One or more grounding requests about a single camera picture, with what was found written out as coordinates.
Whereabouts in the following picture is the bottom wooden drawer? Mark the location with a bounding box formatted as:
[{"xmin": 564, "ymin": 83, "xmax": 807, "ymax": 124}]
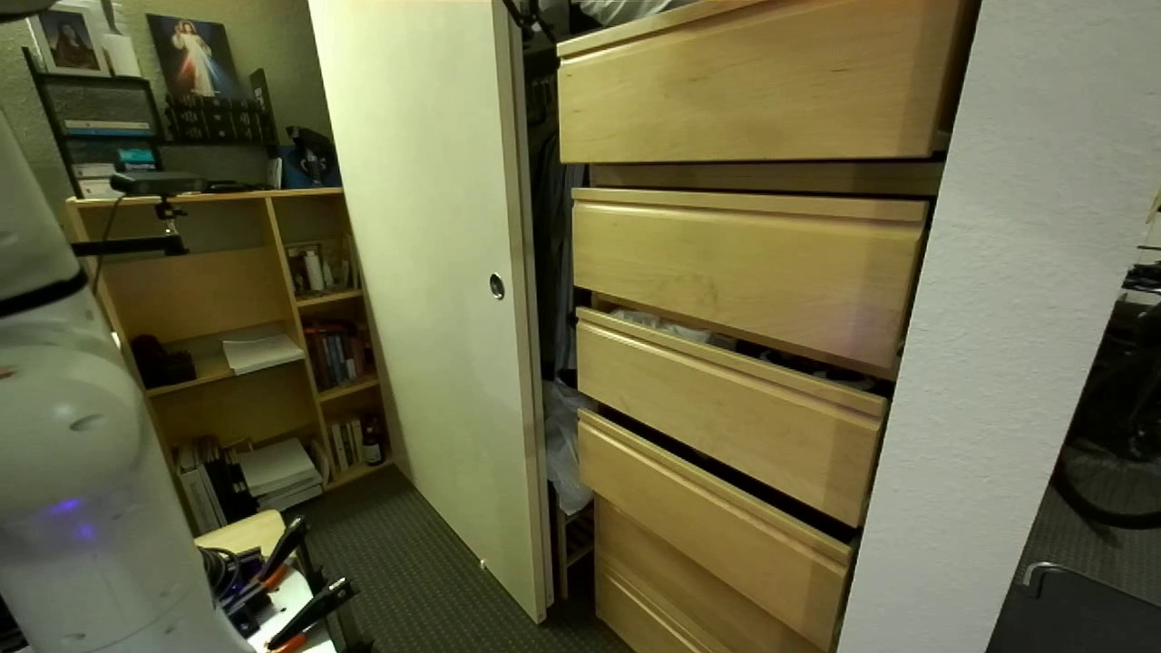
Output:
[{"xmin": 595, "ymin": 500, "xmax": 817, "ymax": 653}]

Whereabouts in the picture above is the religious picture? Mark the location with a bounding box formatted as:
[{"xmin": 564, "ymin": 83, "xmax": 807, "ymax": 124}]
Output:
[{"xmin": 148, "ymin": 16, "xmax": 239, "ymax": 98}]

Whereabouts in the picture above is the topmost wooden drawer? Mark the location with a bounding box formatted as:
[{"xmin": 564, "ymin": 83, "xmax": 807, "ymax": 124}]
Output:
[{"xmin": 557, "ymin": 0, "xmax": 980, "ymax": 165}]

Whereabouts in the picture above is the cream sliding closet door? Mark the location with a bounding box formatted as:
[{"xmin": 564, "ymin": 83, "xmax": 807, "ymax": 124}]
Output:
[{"xmin": 307, "ymin": 0, "xmax": 550, "ymax": 622}]

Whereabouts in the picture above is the round dark door pull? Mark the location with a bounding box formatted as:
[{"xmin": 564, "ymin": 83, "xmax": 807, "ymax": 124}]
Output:
[{"xmin": 485, "ymin": 275, "xmax": 508, "ymax": 300}]

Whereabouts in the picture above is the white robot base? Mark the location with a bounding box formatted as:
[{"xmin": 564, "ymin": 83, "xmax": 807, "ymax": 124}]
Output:
[{"xmin": 0, "ymin": 124, "xmax": 251, "ymax": 653}]

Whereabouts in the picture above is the wooden bookshelf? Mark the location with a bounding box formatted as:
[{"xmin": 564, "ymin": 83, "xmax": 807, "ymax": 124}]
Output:
[{"xmin": 69, "ymin": 189, "xmax": 390, "ymax": 533}]

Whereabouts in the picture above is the framed photo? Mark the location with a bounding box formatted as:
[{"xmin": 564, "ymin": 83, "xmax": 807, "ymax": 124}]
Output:
[{"xmin": 33, "ymin": 11, "xmax": 105, "ymax": 76}]

